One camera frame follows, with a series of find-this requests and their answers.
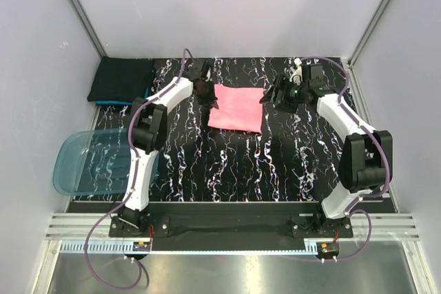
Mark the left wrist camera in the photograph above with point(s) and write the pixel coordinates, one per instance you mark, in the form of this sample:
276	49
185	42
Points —
208	75

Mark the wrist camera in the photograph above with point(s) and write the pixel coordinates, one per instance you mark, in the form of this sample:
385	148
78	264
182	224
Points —
208	75
296	72

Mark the blue plastic bin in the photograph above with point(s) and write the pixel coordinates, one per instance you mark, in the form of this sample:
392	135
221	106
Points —
94	163

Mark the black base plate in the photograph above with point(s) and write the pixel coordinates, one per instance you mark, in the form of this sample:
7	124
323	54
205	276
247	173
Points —
220	221

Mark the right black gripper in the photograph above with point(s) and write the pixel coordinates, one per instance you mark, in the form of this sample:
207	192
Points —
282	84

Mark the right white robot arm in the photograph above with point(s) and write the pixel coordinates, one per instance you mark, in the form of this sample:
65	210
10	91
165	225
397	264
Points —
365	167

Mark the folded black t shirt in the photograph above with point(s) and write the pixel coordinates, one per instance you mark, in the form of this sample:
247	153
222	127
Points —
112	71

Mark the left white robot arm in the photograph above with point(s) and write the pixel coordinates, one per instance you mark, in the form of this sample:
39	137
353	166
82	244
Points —
148	131

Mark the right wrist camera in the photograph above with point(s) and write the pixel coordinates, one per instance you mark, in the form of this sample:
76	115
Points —
296	72

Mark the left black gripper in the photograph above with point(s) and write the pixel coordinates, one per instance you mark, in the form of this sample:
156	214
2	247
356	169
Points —
206	102

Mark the aluminium frame rail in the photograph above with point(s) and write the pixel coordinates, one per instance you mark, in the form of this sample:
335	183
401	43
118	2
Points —
76	234

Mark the pink t shirt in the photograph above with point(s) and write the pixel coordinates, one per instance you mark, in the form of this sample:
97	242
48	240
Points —
239	109

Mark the folded blue t shirt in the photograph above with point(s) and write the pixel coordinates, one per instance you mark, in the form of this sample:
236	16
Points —
124	93

